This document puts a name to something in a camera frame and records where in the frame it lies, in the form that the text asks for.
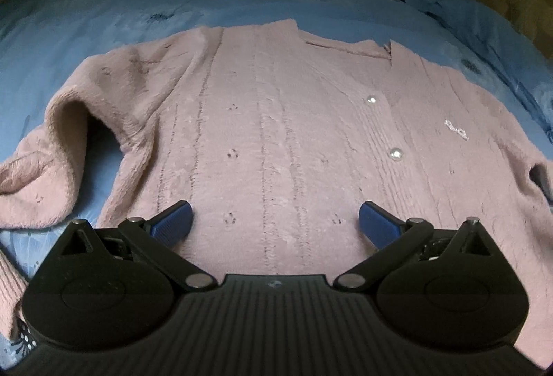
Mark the pink knitted cardigan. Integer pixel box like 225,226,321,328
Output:
1,20,552,364

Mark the blue dandelion pillow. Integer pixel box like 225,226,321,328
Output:
405,0,552,138

